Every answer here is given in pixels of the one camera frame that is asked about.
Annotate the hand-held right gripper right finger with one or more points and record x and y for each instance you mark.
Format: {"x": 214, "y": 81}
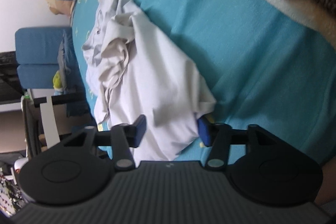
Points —
{"x": 204, "y": 132}

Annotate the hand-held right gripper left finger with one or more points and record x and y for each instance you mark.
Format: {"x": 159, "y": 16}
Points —
{"x": 140, "y": 129}

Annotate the white t-shirt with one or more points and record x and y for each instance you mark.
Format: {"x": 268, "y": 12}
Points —
{"x": 147, "y": 77}

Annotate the bed with teal printed sheet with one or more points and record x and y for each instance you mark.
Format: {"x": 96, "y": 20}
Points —
{"x": 249, "y": 56}

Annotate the yellow green plush toy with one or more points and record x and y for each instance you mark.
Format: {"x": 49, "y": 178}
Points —
{"x": 57, "y": 81}

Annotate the grey cloth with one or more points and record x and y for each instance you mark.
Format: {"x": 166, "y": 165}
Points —
{"x": 64, "y": 56}

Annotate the blue covered chair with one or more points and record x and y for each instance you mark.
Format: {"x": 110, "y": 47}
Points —
{"x": 36, "y": 77}
{"x": 39, "y": 43}

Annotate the small green box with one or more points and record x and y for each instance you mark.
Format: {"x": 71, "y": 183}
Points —
{"x": 26, "y": 94}

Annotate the dark window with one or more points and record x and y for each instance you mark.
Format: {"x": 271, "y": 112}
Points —
{"x": 8, "y": 77}

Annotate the wooden table with white frame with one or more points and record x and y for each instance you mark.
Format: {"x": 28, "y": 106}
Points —
{"x": 50, "y": 119}

